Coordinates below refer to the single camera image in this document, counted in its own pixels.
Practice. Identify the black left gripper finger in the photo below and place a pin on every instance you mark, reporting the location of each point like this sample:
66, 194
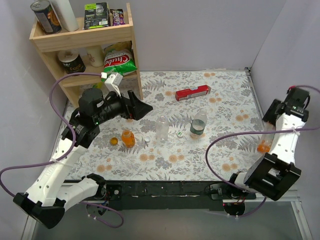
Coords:
113, 96
136, 108

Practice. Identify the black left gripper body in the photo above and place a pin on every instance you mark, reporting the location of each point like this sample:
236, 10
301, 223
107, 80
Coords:
129, 105

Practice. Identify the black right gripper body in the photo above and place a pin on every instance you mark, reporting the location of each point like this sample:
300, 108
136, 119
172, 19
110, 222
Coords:
271, 113

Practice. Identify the orange juice bottle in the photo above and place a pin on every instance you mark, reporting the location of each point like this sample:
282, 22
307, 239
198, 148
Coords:
128, 138

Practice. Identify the clear water bottle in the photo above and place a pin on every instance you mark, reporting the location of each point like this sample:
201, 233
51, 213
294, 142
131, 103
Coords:
162, 128

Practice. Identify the blue white bottle cap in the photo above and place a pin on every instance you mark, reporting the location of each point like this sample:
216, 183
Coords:
147, 139

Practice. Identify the gold bottle cap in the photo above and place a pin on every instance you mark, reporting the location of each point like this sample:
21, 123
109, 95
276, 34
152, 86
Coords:
113, 141

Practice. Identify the white green bottle cap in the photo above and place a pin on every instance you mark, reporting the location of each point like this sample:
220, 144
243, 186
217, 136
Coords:
179, 134

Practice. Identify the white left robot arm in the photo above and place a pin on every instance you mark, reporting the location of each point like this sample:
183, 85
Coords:
45, 201

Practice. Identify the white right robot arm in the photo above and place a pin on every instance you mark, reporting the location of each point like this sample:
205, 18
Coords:
275, 172

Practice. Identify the yellow green tube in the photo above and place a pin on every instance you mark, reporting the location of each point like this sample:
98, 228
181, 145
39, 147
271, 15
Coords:
98, 85

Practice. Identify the green white chips bag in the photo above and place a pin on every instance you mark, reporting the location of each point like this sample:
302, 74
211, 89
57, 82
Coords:
118, 58

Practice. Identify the white cup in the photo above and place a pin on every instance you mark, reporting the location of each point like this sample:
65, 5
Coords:
95, 55

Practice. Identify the red toothpaste box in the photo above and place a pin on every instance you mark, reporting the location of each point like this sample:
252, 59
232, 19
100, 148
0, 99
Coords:
192, 92

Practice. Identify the black paper cup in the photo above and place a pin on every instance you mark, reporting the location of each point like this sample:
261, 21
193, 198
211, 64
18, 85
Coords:
71, 61

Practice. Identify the purple snack bar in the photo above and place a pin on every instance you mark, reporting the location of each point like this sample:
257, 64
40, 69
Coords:
117, 17

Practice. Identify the black green box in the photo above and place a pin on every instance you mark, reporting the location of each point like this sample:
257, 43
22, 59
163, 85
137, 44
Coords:
96, 15

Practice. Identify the black base bar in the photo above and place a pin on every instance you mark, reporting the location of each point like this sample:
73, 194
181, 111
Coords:
169, 195

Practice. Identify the tin food can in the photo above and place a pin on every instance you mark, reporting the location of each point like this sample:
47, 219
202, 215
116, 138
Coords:
46, 16

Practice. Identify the white paper roll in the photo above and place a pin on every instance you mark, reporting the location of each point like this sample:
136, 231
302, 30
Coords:
65, 14

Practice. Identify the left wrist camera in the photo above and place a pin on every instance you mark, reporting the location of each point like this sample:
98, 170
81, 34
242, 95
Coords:
112, 81

